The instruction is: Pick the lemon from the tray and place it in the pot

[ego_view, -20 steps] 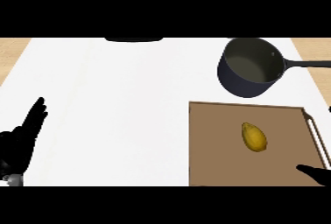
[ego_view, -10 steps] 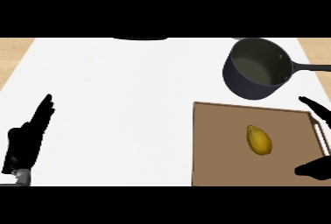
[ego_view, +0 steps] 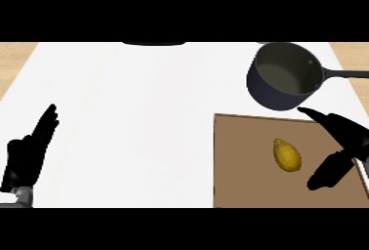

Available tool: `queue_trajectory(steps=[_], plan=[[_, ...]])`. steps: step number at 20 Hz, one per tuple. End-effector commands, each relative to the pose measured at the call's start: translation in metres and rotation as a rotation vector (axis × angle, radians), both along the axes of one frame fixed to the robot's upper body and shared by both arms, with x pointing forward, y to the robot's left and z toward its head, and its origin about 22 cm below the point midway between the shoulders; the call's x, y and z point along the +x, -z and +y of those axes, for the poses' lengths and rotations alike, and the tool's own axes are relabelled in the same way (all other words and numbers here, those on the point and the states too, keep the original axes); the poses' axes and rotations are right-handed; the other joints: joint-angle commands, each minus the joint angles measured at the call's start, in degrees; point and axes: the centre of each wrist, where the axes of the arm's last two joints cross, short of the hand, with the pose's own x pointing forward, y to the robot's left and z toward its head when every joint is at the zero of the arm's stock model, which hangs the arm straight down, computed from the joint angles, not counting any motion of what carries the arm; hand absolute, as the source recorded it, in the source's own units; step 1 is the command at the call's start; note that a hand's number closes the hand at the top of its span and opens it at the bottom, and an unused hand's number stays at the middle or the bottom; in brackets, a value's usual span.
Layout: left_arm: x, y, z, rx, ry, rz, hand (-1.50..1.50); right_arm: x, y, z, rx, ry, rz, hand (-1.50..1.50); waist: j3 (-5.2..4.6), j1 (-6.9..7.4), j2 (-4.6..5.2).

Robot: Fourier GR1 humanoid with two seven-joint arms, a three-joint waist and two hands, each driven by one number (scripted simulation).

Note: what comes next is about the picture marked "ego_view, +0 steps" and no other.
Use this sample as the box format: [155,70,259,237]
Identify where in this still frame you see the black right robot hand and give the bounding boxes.
[296,106,369,191]

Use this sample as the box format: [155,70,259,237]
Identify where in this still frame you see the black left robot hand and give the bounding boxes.
[0,104,61,193]

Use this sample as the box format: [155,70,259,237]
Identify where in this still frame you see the yellow lemon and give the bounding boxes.
[273,138,303,173]

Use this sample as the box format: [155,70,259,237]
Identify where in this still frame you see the brown tray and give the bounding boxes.
[213,112,369,209]

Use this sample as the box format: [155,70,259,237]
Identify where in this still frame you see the dark grey pot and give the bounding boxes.
[245,42,369,112]

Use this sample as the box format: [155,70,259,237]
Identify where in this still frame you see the black rounded object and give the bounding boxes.
[120,41,188,47]

